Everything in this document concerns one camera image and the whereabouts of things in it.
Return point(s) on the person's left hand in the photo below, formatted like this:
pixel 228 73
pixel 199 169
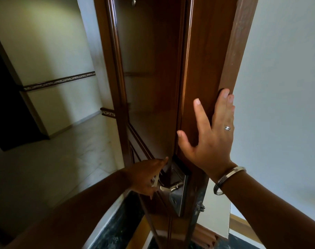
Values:
pixel 143 176

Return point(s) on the person's right hand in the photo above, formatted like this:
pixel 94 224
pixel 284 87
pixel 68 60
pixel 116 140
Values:
pixel 212 150

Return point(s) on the person's right middle finger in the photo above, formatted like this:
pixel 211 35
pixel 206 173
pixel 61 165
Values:
pixel 220 106

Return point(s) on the person's right little finger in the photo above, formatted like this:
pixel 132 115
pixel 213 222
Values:
pixel 233 116

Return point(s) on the person's right thumb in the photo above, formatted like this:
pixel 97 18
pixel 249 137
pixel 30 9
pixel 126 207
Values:
pixel 184 142

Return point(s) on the person's left thumb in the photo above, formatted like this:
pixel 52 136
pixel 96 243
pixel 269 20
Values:
pixel 158 162

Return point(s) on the brown wooden door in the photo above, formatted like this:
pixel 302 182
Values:
pixel 199 62

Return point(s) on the person's right forearm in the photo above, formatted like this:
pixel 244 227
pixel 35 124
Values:
pixel 266 217

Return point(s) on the person's left forearm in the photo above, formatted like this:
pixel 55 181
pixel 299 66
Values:
pixel 74 215

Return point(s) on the small metal door latch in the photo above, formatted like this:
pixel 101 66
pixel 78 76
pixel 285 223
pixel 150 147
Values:
pixel 200 206

